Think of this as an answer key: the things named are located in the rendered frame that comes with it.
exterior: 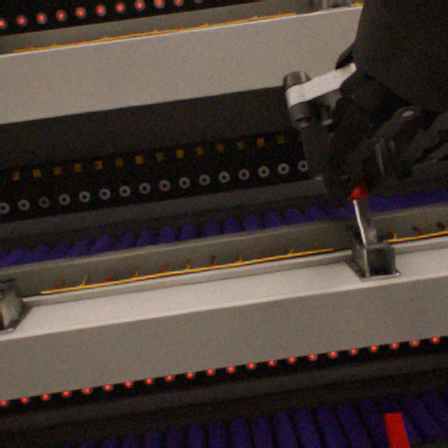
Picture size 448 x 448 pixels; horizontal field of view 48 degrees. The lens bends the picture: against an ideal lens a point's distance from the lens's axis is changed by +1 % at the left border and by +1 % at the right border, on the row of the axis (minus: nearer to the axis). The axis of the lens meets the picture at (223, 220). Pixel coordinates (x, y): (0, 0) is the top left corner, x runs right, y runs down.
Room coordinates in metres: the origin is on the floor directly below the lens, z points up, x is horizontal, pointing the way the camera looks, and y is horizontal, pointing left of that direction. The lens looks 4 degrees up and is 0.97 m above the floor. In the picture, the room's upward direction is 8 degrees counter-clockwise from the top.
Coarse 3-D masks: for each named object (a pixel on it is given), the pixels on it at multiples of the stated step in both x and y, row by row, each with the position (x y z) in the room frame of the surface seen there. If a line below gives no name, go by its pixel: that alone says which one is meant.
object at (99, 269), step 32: (320, 224) 0.41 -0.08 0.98; (352, 224) 0.40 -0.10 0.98; (384, 224) 0.41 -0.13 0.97; (416, 224) 0.41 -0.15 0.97; (96, 256) 0.40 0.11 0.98; (128, 256) 0.40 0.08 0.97; (160, 256) 0.40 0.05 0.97; (192, 256) 0.40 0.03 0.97; (224, 256) 0.40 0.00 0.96; (256, 256) 0.41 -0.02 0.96; (288, 256) 0.39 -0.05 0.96; (32, 288) 0.40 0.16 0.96; (64, 288) 0.40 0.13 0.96
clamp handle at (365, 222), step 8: (360, 184) 0.37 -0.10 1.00; (360, 192) 0.36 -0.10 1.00; (352, 200) 0.37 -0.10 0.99; (360, 200) 0.36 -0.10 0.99; (360, 208) 0.36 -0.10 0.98; (368, 208) 0.36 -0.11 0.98; (360, 216) 0.36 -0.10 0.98; (368, 216) 0.36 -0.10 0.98; (360, 224) 0.36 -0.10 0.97; (368, 224) 0.36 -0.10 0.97; (368, 232) 0.36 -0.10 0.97; (368, 240) 0.35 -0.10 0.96; (376, 240) 0.35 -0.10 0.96
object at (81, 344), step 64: (256, 192) 0.51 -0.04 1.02; (320, 192) 0.51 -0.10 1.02; (64, 320) 0.35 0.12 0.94; (128, 320) 0.34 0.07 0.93; (192, 320) 0.34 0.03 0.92; (256, 320) 0.34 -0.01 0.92; (320, 320) 0.34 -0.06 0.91; (384, 320) 0.35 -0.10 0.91; (0, 384) 0.34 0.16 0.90; (64, 384) 0.35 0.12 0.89
